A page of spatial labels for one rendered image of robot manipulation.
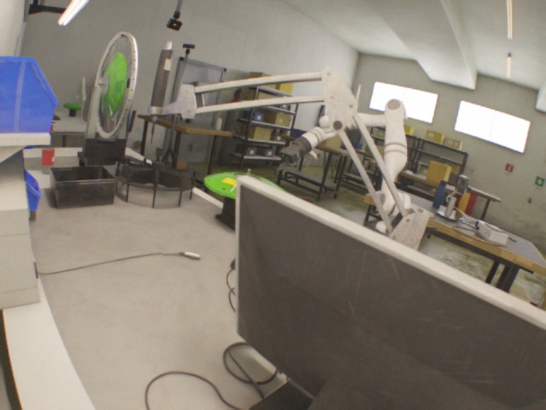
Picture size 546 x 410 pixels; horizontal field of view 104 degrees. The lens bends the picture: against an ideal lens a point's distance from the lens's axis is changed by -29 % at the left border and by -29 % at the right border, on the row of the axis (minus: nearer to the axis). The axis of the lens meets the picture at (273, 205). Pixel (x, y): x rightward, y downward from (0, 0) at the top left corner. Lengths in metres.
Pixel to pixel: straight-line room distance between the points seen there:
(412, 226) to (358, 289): 0.51
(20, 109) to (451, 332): 0.82
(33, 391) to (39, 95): 0.58
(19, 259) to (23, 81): 0.38
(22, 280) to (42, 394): 0.24
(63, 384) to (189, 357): 0.23
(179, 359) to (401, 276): 0.41
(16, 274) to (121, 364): 0.27
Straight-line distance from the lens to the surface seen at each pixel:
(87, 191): 1.14
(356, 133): 10.48
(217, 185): 1.03
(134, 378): 0.53
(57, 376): 0.55
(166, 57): 0.87
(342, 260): 0.30
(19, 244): 0.62
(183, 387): 0.52
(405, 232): 0.78
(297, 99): 0.73
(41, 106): 0.76
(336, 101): 0.72
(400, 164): 1.16
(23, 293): 0.68
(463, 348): 0.28
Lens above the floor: 1.34
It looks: 17 degrees down
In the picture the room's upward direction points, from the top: 13 degrees clockwise
